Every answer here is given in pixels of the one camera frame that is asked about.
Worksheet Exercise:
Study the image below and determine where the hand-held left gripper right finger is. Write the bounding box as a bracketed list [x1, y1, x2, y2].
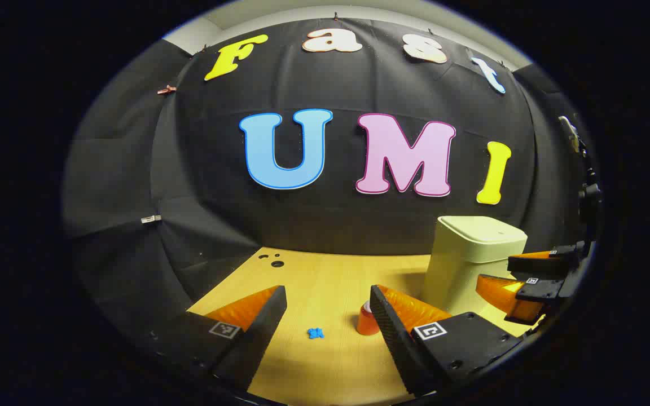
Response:
[369, 284, 523, 395]

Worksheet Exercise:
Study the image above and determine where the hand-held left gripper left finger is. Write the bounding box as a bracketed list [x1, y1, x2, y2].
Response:
[150, 285, 288, 392]

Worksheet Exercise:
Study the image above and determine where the red pop can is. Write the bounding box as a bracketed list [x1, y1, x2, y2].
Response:
[357, 301, 382, 336]

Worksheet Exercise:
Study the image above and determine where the pale green garbage bin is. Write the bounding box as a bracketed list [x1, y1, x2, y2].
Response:
[420, 216, 528, 316]

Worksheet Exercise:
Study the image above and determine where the wooden desktop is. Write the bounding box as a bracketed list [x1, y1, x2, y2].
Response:
[187, 247, 546, 405]

